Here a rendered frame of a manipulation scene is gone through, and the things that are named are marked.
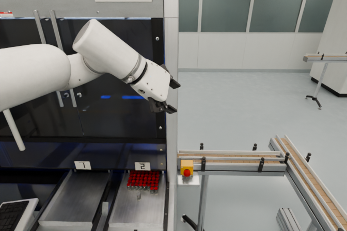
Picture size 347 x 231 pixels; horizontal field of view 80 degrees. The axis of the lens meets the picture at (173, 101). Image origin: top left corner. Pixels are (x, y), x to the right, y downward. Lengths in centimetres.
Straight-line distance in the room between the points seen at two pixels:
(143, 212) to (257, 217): 141
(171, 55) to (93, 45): 46
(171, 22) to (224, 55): 496
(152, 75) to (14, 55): 31
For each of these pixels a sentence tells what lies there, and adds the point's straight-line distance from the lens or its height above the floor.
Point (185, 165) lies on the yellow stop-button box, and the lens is 120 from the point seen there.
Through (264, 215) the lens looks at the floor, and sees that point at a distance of 242.
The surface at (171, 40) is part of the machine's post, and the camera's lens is 87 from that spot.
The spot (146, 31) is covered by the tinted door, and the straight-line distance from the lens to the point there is 89.
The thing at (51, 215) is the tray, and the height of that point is 88.
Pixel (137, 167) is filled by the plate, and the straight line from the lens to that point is 124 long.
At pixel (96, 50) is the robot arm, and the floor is 177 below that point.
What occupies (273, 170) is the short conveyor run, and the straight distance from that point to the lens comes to 151.
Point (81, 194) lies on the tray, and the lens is 137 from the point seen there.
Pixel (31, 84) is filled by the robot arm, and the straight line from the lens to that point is 39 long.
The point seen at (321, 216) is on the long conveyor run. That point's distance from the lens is 134.
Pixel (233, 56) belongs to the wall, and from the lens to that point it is 584.
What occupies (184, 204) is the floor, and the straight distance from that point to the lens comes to 232.
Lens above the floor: 188
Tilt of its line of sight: 27 degrees down
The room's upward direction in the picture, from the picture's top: straight up
